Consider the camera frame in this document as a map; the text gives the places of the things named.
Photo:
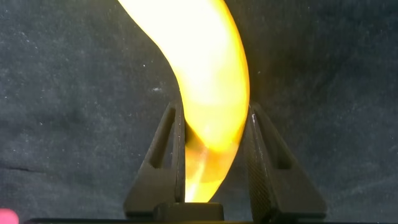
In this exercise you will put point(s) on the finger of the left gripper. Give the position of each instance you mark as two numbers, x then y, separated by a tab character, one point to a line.
164	183
280	193

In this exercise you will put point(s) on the yellow banana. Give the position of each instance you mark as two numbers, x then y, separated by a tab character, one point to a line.
205	77

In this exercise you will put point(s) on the pink saucepan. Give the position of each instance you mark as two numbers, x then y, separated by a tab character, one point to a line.
7	217

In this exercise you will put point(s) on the black table cloth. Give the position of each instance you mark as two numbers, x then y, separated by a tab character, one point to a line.
62	93

